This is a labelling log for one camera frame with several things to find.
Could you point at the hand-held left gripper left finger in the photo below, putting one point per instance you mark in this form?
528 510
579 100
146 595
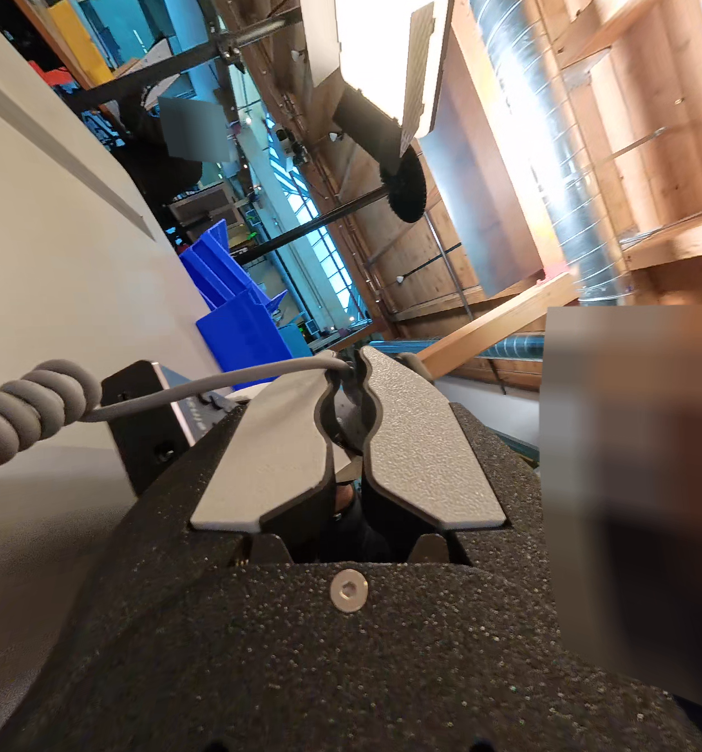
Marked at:
269 446

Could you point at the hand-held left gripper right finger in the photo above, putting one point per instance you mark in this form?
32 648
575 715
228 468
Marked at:
427 446

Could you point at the blue plastic bin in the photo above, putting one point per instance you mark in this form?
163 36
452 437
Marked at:
210 264
251 341

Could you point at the dark grey power bank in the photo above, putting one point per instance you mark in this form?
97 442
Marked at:
145 423

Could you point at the wooden beam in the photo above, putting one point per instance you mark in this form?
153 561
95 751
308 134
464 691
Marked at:
504 320

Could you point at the studio light panel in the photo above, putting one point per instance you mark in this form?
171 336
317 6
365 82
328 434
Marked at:
374 47

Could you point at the metal ventilation duct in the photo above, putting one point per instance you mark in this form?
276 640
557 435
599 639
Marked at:
592 258

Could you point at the black light stand mount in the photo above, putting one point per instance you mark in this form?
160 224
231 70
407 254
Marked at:
407 188

